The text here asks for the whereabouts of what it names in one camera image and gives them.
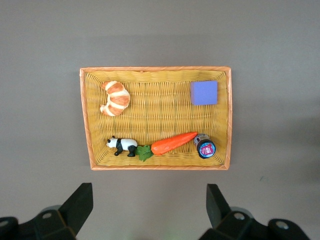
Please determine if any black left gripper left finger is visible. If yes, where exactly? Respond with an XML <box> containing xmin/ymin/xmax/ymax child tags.
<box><xmin>0</xmin><ymin>182</ymin><xmax>94</xmax><ymax>240</ymax></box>

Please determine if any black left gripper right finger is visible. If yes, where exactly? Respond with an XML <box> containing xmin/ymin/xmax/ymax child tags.
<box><xmin>199</xmin><ymin>183</ymin><xmax>311</xmax><ymax>240</ymax></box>

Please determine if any yellow basket with orange rim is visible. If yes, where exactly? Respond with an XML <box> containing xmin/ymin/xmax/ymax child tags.
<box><xmin>79</xmin><ymin>65</ymin><xmax>234</xmax><ymax>172</ymax></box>

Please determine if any orange toy carrot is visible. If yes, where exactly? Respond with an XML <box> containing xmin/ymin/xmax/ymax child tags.
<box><xmin>134</xmin><ymin>131</ymin><xmax>199</xmax><ymax>163</ymax></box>

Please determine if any toy panda figure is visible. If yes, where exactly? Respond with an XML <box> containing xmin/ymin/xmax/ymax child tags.
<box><xmin>106</xmin><ymin>135</ymin><xmax>139</xmax><ymax>158</ymax></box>

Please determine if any brown table cover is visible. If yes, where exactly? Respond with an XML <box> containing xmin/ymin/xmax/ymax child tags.
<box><xmin>0</xmin><ymin>0</ymin><xmax>320</xmax><ymax>240</ymax></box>

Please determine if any purple foam cube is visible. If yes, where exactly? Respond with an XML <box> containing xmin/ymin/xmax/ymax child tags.
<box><xmin>189</xmin><ymin>80</ymin><xmax>219</xmax><ymax>106</ymax></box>

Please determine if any toy croissant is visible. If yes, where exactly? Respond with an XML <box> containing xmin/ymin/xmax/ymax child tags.
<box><xmin>99</xmin><ymin>80</ymin><xmax>131</xmax><ymax>117</ymax></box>

